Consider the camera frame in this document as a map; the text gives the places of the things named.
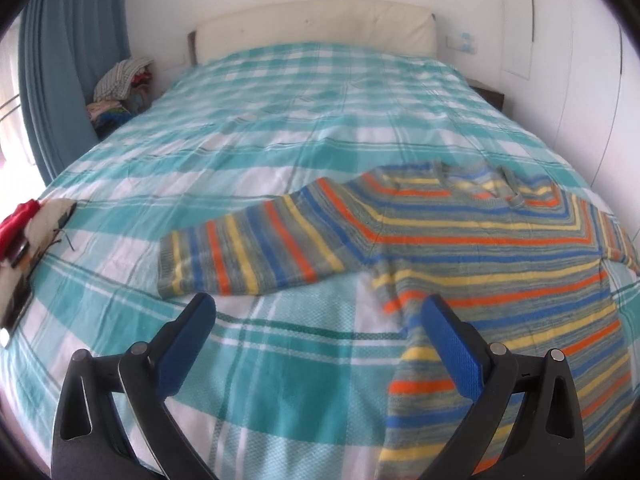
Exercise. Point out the red and white object cluster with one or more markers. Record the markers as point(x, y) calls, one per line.
point(35, 255)

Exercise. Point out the blue curtain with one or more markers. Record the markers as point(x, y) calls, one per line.
point(70, 50)

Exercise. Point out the white wardrobe door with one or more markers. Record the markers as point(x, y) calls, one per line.
point(590, 60)

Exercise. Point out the white wall socket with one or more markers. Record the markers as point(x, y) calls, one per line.
point(462, 41)

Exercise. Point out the striped knit sweater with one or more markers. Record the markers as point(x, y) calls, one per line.
point(480, 265)

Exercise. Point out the pile of mixed clothes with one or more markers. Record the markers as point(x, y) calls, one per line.
point(122, 92)

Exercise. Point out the bed with teal plaid sheet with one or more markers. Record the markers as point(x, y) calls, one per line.
point(280, 170)

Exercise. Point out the cream padded headboard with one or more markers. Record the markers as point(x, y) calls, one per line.
point(320, 25)

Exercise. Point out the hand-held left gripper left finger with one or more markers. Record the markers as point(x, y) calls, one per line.
point(185, 345)

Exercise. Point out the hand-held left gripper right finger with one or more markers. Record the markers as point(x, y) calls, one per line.
point(452, 347)

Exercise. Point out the red cloth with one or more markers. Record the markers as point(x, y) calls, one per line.
point(17, 227)

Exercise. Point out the dark wooden nightstand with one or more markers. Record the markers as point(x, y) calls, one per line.
point(487, 92)

